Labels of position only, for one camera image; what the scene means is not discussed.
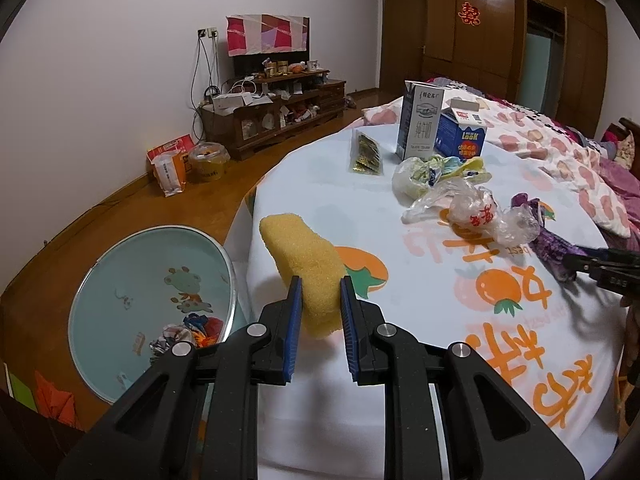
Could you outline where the wall power socket with cables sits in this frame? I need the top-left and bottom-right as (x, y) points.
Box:
(188, 27), (220, 144)

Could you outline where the tall white milk carton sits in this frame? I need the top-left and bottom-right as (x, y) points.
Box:
(396, 80), (445, 160)

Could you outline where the white green crumpled wrapper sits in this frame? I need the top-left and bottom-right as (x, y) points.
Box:
(392, 155), (491, 200)

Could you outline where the clear plastic tub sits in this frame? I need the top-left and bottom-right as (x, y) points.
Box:
(189, 142), (230, 181)

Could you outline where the white orange-print bed sheet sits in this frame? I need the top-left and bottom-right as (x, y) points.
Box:
(224, 126), (626, 479)

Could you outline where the pink spotted quilt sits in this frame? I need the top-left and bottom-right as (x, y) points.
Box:
(349, 77), (640, 240)

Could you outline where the orange cloth on floor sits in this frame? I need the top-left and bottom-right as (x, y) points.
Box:
(35, 370), (81, 430)

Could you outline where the red wedding door sticker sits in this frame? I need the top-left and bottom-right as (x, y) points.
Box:
(458, 1), (480, 26)

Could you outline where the red orange paper bag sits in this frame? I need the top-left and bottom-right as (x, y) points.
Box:
(146, 134), (194, 197)

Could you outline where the clear plastic bag red print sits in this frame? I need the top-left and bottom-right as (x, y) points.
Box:
(401, 178), (541, 247)

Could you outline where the television with pink cloth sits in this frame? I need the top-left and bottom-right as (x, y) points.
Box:
(226, 14), (310, 76)

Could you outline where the person right hand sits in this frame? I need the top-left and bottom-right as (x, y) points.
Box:
(620, 296), (640, 368)

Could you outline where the light blue trash bin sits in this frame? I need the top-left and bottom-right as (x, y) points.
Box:
(67, 226), (240, 403)

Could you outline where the gold dark snack packet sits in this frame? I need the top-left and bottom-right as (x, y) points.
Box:
(349, 130), (383, 176)

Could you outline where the brown wooden wardrobe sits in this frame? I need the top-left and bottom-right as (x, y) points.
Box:
(380, 0), (608, 136)

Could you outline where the yellow sponge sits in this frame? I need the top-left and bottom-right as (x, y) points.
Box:
(259, 214), (346, 339)

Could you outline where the purple foil wrapper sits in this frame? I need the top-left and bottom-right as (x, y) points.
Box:
(511, 193), (586, 283)

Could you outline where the blue juice carton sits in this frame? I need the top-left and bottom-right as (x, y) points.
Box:
(435, 107), (487, 162)

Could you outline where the white box on cabinet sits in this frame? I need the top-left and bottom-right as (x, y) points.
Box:
(213, 92), (253, 115)

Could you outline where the brown wooden TV cabinet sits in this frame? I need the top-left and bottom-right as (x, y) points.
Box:
(204, 70), (346, 159)

